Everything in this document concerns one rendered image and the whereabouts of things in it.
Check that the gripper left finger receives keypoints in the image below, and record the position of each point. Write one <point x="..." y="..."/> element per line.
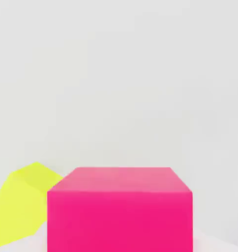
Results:
<point x="32" y="245"/>

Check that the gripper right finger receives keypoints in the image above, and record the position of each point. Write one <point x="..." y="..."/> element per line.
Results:
<point x="205" y="245"/>

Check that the small pink cube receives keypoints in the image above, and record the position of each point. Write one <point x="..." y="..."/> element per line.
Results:
<point x="119" y="216"/>

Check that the small yellow cube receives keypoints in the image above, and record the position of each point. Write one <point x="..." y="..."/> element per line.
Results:
<point x="20" y="200"/>

